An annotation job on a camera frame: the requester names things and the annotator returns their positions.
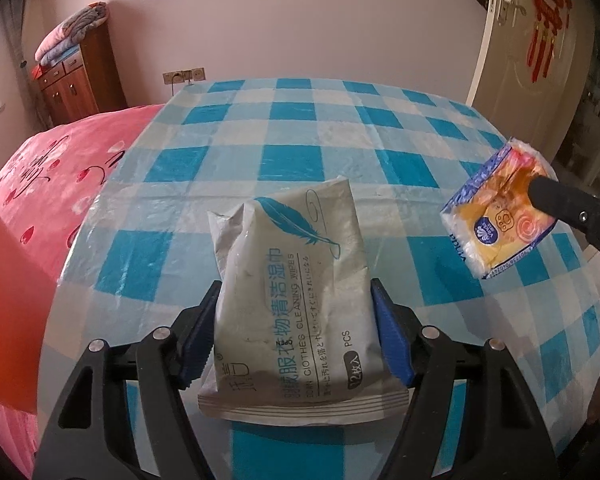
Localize grey curtain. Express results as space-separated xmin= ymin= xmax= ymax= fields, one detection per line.
xmin=2 ymin=0 xmax=41 ymax=126

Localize pink printed bedspread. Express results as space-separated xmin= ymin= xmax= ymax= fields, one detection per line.
xmin=0 ymin=104 xmax=167 ymax=466

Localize metal door handle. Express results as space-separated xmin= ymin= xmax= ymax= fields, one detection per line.
xmin=487 ymin=0 xmax=526 ymax=26

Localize folded pink blankets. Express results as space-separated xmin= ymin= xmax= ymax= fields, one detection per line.
xmin=34 ymin=2 xmax=108 ymax=67

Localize blue orange tissue packet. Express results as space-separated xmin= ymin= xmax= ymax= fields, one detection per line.
xmin=440 ymin=137 xmax=561 ymax=281

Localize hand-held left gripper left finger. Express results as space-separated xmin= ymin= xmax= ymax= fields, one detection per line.
xmin=32 ymin=280 xmax=223 ymax=480

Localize white door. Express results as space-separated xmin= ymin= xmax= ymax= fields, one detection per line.
xmin=466 ymin=0 xmax=596 ymax=161

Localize brown wooden cabinet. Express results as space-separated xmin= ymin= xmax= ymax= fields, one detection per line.
xmin=32 ymin=22 xmax=128 ymax=128

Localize red knot ornament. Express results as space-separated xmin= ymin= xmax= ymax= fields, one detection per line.
xmin=522 ymin=0 xmax=571 ymax=83

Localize grey wet wipes packet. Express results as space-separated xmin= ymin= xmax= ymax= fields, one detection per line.
xmin=197 ymin=175 xmax=410 ymax=427

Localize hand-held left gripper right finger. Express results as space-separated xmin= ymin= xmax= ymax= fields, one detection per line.
xmin=370 ymin=277 xmax=561 ymax=480

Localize blue white checked plastic tablecloth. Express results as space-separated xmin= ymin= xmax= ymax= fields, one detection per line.
xmin=39 ymin=77 xmax=600 ymax=480

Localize beige wall socket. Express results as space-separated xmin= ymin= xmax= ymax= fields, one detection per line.
xmin=162 ymin=66 xmax=206 ymax=86

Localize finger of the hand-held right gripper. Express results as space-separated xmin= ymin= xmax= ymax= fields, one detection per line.
xmin=527 ymin=175 xmax=600 ymax=281

